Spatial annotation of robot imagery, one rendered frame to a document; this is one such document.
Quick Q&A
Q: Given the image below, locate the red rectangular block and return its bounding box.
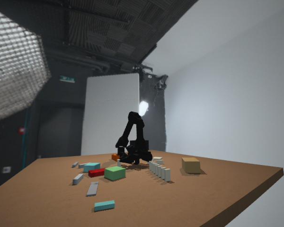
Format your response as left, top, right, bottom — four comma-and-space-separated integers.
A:
88, 168, 104, 177

